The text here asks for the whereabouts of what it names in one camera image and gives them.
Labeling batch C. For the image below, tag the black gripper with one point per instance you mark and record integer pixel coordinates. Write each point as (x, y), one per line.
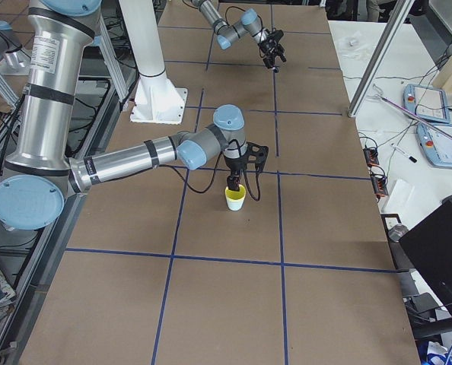
(233, 166)
(268, 46)

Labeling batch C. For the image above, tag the yellow cup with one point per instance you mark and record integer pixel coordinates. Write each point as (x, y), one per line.
(235, 196)

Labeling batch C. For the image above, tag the clear plastic bag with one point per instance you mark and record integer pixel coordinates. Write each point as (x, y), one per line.
(355, 46)

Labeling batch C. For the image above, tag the metal reacher grabber tool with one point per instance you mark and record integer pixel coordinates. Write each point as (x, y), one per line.
(379, 95)

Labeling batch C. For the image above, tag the orange black connector board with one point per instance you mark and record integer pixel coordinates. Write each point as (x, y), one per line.
(377, 174)

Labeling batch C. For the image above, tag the far blue teach pendant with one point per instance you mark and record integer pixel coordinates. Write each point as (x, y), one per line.
(427, 103)

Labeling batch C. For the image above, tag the blue teach pendant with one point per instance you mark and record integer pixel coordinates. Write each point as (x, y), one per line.
(436, 147)
(427, 103)

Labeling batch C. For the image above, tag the near blue teach pendant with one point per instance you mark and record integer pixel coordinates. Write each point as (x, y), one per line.
(436, 147)

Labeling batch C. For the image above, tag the black monitor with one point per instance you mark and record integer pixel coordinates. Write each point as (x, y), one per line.
(428, 246)

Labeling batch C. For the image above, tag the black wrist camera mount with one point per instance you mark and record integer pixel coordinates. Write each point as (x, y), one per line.
(257, 155)

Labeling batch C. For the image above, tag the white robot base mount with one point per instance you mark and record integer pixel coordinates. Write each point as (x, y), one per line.
(156, 100)

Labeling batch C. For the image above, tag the aluminium frame post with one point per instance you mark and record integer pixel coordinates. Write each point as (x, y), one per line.
(397, 18)

